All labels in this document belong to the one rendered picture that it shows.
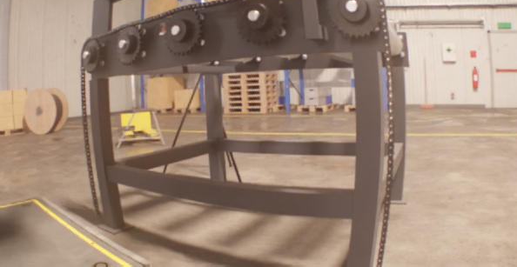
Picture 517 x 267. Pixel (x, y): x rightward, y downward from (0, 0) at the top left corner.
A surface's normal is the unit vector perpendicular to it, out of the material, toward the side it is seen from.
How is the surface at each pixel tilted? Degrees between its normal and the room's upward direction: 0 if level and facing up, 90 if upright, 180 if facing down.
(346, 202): 90
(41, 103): 90
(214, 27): 90
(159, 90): 90
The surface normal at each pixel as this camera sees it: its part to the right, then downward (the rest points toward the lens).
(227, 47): -0.51, 0.09
